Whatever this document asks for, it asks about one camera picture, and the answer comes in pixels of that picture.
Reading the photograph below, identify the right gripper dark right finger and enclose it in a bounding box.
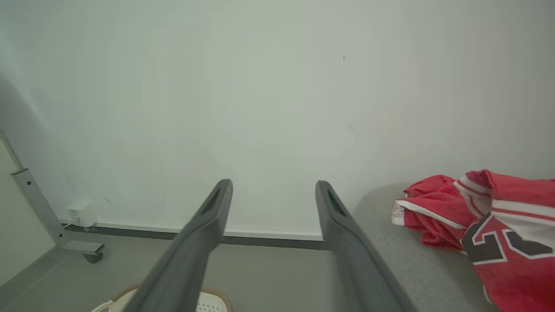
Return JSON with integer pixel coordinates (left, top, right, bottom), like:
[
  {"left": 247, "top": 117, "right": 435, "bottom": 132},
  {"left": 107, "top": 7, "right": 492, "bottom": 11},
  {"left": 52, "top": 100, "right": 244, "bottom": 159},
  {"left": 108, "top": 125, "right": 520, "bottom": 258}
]
[{"left": 315, "top": 180, "right": 419, "bottom": 312}]

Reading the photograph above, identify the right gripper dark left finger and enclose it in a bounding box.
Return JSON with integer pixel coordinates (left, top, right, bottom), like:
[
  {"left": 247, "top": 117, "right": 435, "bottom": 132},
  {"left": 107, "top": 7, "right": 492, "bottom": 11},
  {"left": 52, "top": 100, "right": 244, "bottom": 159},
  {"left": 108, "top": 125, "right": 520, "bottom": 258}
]
[{"left": 123, "top": 179, "right": 234, "bottom": 312}]

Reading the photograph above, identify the red white basketball jersey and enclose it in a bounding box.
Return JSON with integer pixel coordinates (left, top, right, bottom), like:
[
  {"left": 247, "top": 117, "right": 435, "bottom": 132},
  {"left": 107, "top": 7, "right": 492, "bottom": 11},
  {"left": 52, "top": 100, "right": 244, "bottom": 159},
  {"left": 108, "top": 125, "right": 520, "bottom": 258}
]
[{"left": 391, "top": 169, "right": 555, "bottom": 312}]

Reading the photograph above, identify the white laundry basket brown rim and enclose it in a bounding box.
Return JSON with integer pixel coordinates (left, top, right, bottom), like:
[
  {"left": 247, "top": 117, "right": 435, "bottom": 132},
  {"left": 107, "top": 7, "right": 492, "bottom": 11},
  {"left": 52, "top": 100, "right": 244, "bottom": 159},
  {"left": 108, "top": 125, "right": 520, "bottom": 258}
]
[{"left": 91, "top": 285, "right": 233, "bottom": 312}]

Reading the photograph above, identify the grey fabric sofa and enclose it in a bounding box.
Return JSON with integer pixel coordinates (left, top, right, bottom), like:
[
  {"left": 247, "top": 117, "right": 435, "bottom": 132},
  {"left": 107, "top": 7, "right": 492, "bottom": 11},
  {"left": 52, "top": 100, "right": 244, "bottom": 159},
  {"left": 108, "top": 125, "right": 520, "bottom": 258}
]
[{"left": 352, "top": 182, "right": 499, "bottom": 312}]

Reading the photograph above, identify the white and black baseboard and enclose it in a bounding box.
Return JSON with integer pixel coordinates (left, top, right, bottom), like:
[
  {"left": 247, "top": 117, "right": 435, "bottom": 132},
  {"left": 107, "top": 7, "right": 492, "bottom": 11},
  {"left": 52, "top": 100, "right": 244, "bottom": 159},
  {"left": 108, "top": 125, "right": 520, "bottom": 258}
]
[{"left": 61, "top": 221, "right": 334, "bottom": 251}]

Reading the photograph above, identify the white wall socket box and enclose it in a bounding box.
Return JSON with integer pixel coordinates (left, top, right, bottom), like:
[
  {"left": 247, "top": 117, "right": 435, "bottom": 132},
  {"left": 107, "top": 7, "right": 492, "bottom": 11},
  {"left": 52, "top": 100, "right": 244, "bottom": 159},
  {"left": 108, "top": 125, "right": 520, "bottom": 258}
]
[{"left": 67, "top": 204, "right": 99, "bottom": 228}]

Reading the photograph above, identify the grey metal corner post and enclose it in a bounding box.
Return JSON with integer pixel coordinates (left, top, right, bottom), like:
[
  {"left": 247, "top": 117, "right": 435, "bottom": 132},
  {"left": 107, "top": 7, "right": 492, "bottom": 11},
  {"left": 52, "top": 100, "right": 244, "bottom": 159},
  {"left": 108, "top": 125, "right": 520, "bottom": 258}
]
[{"left": 11, "top": 168, "right": 105, "bottom": 256}]

